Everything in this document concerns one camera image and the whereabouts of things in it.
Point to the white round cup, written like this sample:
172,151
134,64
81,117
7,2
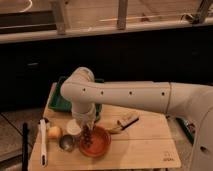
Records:
73,128

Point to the wooden scrub brush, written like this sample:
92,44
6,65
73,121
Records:
127,120

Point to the small metal cup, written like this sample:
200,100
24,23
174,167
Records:
66,143

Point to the yellow banana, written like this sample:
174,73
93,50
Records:
114,129

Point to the green bin with items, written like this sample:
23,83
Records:
188,128

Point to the yellow onion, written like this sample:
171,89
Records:
54,132

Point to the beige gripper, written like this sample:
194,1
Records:
85,119

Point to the green plastic tray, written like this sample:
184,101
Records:
59,104

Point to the black pole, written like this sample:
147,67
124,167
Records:
25,147

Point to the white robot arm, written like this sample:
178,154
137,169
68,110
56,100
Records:
193,102

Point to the bunch of dark grapes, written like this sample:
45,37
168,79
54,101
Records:
87,136

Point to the red bowl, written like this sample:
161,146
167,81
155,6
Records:
101,140

